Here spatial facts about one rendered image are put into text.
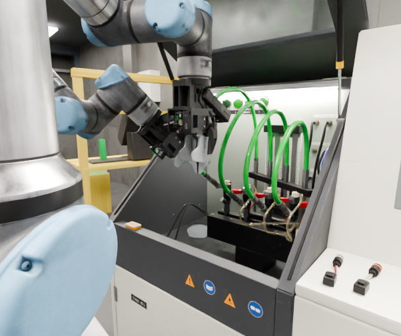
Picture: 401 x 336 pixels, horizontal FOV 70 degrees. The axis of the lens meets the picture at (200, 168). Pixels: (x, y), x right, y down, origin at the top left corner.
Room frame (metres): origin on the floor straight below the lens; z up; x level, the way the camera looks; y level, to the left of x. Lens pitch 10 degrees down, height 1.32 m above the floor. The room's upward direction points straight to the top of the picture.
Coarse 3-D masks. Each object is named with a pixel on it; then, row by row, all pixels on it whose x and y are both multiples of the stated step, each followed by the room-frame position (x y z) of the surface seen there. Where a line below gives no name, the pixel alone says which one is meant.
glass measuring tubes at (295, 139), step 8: (264, 128) 1.15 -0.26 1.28; (272, 128) 1.13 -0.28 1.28; (280, 128) 1.11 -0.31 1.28; (296, 128) 1.07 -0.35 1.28; (272, 136) 1.16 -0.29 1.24; (280, 136) 1.14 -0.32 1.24; (296, 136) 1.08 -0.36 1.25; (272, 144) 1.16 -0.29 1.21; (296, 144) 1.08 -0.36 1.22; (272, 152) 1.16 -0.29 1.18; (296, 152) 1.08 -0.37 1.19; (272, 160) 1.16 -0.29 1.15; (280, 160) 1.13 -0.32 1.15; (296, 160) 1.09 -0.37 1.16; (272, 168) 1.16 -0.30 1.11; (280, 168) 1.13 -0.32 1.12; (296, 168) 1.09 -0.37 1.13; (280, 176) 1.13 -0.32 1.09; (296, 176) 1.09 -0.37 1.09; (264, 184) 1.18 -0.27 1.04; (280, 192) 1.13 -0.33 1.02; (288, 192) 1.11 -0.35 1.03; (264, 200) 1.15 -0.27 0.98; (288, 208) 1.09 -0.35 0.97
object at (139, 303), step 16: (128, 272) 0.93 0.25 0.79; (128, 288) 0.93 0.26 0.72; (144, 288) 0.87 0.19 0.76; (128, 304) 0.93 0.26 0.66; (144, 304) 0.87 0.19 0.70; (160, 304) 0.82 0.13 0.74; (176, 304) 0.77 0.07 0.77; (128, 320) 0.93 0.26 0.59; (144, 320) 0.87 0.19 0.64; (160, 320) 0.82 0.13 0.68; (176, 320) 0.78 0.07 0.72; (192, 320) 0.73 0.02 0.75; (208, 320) 0.70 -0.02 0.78
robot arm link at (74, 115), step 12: (60, 84) 0.61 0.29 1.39; (60, 96) 0.59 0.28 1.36; (72, 96) 0.61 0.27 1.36; (60, 108) 0.57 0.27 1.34; (72, 108) 0.57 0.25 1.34; (84, 108) 0.61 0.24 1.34; (60, 120) 0.57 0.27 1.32; (72, 120) 0.57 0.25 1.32; (84, 120) 0.60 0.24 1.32; (96, 120) 0.67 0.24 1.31; (60, 132) 0.57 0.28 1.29; (72, 132) 0.59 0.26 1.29; (84, 132) 0.67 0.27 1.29
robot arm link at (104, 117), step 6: (96, 96) 0.72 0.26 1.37; (90, 102) 0.68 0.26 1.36; (96, 102) 0.72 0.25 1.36; (102, 102) 0.72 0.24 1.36; (96, 108) 0.68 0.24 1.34; (102, 108) 0.72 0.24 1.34; (108, 108) 0.72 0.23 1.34; (102, 114) 0.71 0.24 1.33; (108, 114) 0.73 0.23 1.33; (114, 114) 0.74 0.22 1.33; (102, 120) 0.71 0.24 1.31; (108, 120) 0.74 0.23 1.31; (96, 126) 0.69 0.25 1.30; (102, 126) 0.73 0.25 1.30; (90, 132) 0.73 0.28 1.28; (96, 132) 0.74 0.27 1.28; (84, 138) 0.73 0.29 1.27; (90, 138) 0.74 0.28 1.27
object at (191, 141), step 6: (186, 138) 0.66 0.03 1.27; (192, 138) 0.68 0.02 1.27; (186, 144) 0.66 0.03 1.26; (192, 144) 0.68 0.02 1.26; (180, 150) 0.65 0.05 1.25; (186, 150) 0.66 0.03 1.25; (192, 150) 0.67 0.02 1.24; (180, 156) 0.65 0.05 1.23; (186, 156) 0.66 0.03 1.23; (192, 162) 0.68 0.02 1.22; (198, 162) 0.67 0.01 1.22
